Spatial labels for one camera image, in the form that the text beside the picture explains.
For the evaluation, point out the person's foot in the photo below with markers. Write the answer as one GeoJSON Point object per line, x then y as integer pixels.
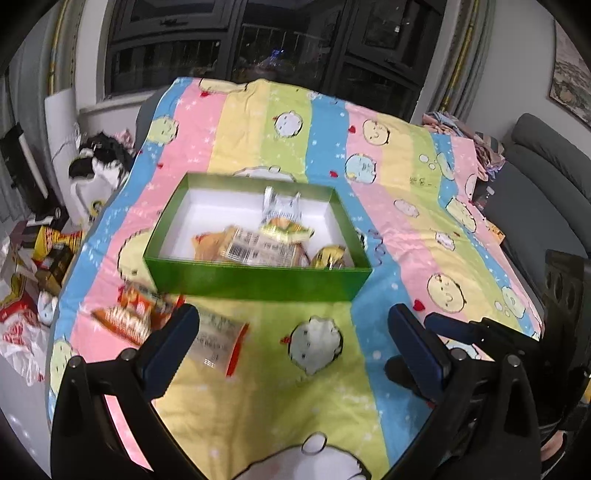
{"type": "Point", "coordinates": [554, 454]}

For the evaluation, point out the white red-trimmed snack packet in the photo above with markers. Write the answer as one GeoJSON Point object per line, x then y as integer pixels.
{"type": "Point", "coordinates": [217, 339]}

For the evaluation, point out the grey gold-trimmed curtain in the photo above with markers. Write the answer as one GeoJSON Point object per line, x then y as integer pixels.
{"type": "Point", "coordinates": [64, 46]}

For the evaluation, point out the yellow snack bags pile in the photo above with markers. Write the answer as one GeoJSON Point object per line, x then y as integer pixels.
{"type": "Point", "coordinates": [53, 254]}

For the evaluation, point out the grey sofa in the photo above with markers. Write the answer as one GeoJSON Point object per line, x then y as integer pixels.
{"type": "Point", "coordinates": [545, 184]}

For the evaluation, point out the orange red snack packet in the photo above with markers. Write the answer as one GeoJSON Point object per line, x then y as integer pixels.
{"type": "Point", "coordinates": [131, 314]}

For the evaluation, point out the yellow green snack packet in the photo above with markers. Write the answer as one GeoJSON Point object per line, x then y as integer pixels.
{"type": "Point", "coordinates": [286, 229]}

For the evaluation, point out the dark bottle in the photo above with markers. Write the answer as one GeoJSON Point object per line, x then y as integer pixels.
{"type": "Point", "coordinates": [485, 198]}

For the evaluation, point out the dark window frame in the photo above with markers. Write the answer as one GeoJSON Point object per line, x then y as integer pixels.
{"type": "Point", "coordinates": [277, 41]}

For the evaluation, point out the cartoon printed striped blanket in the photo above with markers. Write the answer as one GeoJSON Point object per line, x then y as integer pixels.
{"type": "Point", "coordinates": [277, 415]}

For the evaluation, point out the peanut snack packet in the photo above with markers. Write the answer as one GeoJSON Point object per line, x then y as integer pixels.
{"type": "Point", "coordinates": [207, 247]}

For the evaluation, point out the pile of folded clothes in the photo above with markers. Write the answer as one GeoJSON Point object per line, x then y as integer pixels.
{"type": "Point", "coordinates": [485, 147]}

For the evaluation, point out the black and white cloth pile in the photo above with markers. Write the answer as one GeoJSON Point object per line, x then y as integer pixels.
{"type": "Point", "coordinates": [99, 161]}

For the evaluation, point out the white blue print snack packet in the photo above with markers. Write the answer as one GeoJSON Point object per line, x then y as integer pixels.
{"type": "Point", "coordinates": [281, 210]}

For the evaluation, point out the white red plastic bag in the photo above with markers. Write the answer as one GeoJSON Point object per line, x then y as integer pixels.
{"type": "Point", "coordinates": [21, 332]}

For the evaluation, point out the black case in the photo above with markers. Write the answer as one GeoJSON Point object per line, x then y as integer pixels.
{"type": "Point", "coordinates": [23, 170]}

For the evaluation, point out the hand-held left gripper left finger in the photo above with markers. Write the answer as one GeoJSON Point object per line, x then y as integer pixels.
{"type": "Point", "coordinates": [171, 355]}

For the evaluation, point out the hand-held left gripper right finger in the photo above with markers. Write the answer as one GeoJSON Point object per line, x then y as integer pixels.
{"type": "Point", "coordinates": [418, 350]}

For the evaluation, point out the green cardboard box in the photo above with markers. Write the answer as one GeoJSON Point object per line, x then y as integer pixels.
{"type": "Point", "coordinates": [258, 279]}

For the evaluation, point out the framed landscape picture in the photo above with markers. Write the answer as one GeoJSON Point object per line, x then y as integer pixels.
{"type": "Point", "coordinates": [570, 74]}

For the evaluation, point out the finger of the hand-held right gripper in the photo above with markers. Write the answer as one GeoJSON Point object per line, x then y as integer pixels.
{"type": "Point", "coordinates": [455, 328]}
{"type": "Point", "coordinates": [399, 371]}

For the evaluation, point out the snack packets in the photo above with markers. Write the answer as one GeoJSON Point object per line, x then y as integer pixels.
{"type": "Point", "coordinates": [256, 244]}

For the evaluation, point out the gold purple snack packet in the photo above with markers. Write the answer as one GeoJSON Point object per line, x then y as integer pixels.
{"type": "Point", "coordinates": [328, 256]}

